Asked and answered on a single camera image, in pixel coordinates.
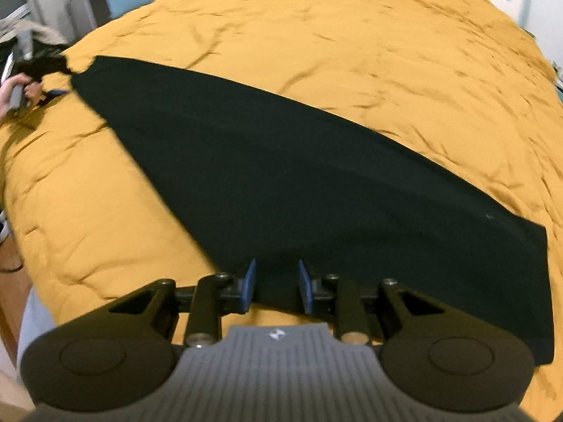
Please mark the person's left hand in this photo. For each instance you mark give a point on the person's left hand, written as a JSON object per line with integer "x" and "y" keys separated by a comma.
{"x": 19, "y": 92}

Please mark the pile of clothes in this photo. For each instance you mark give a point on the pile of clothes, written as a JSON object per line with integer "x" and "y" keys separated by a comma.
{"x": 12, "y": 30}

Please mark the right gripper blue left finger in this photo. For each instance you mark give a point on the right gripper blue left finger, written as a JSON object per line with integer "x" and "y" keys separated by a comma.
{"x": 236, "y": 295}

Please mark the yellow quilted bedspread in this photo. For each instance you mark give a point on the yellow quilted bedspread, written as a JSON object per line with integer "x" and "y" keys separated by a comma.
{"x": 454, "y": 80}

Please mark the black pants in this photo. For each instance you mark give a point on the black pants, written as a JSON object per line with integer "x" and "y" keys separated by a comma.
{"x": 254, "y": 177}

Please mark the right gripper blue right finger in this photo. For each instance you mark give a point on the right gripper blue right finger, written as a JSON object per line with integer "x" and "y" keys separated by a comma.
{"x": 317, "y": 291}

